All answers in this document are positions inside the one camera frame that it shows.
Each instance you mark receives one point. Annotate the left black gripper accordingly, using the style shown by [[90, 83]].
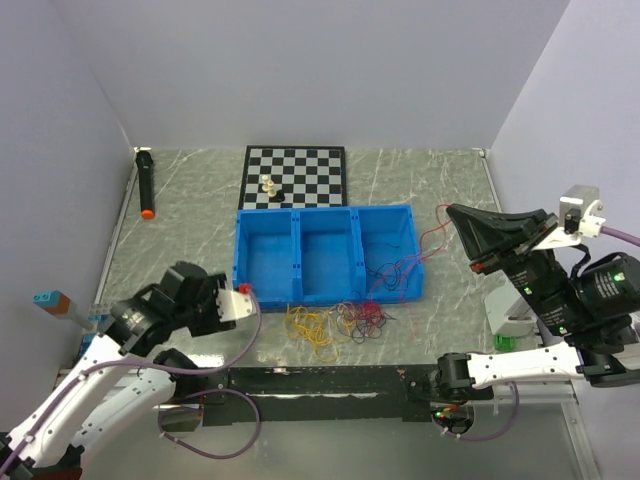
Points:
[[211, 285]]

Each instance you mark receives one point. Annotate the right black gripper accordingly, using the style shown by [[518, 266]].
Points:
[[489, 238]]

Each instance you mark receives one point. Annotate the blue three-compartment plastic bin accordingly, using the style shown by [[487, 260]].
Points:
[[325, 256]]

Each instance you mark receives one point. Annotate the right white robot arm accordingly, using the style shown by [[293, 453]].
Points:
[[588, 308]]

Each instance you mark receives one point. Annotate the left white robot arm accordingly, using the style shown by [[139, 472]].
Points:
[[113, 381]]

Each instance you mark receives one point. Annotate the white tape dispenser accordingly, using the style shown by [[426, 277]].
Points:
[[507, 312]]

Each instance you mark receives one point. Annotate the blue white lego structure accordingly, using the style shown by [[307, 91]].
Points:
[[98, 314]]

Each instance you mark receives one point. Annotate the green toy piece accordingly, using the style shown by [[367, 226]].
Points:
[[503, 343]]

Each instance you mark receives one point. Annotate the short white chess piece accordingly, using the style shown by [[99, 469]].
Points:
[[271, 190]]

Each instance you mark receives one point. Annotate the blue and brown toy block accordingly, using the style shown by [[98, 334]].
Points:
[[53, 302]]

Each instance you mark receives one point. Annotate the black microphone orange tip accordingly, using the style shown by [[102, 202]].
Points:
[[145, 165]]

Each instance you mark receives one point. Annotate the black and white chessboard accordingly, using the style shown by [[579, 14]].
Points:
[[309, 176]]

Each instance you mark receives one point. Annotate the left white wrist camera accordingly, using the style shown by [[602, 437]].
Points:
[[233, 305]]

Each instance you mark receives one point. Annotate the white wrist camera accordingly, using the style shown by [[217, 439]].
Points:
[[581, 215], [233, 305]]

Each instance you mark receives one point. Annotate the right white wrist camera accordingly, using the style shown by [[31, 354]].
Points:
[[581, 215]]

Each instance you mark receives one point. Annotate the aluminium frame rail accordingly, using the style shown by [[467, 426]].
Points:
[[529, 392]]

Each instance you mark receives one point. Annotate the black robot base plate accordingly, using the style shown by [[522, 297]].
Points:
[[405, 392]]

